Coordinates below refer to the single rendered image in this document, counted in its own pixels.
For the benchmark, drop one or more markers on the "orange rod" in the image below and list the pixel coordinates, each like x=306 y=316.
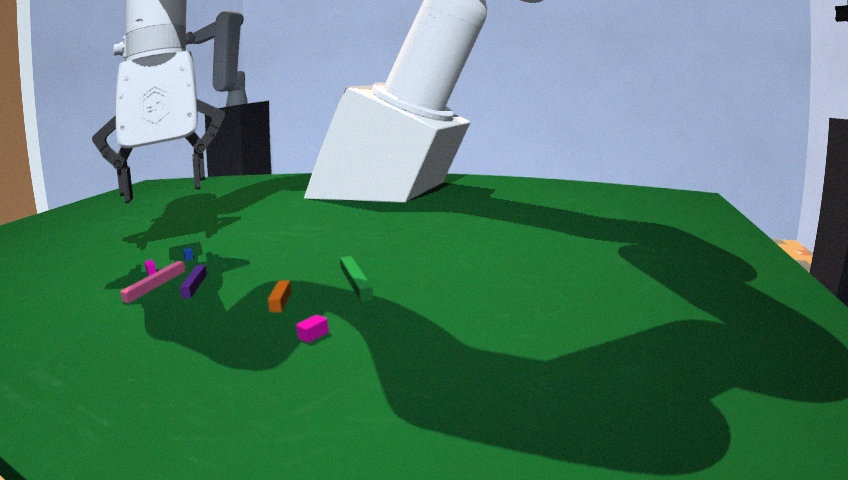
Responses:
x=279 y=296

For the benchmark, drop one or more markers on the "purple rod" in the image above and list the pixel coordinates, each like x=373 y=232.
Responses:
x=193 y=281

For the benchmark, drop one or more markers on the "green rod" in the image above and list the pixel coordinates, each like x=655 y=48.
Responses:
x=356 y=278

